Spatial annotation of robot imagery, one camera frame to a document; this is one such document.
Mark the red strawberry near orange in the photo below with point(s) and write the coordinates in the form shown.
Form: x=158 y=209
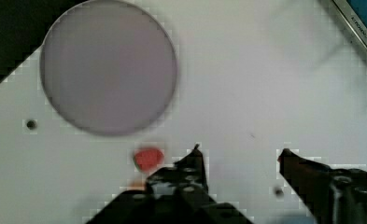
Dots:
x=147 y=159

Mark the round grey plate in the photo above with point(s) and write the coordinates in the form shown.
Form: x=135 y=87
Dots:
x=108 y=67

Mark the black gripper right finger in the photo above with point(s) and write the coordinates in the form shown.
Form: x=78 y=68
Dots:
x=333 y=196

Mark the orange slice toy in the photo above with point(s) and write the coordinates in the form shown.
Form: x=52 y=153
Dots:
x=137 y=185

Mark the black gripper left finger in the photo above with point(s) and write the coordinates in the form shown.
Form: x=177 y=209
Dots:
x=172 y=195

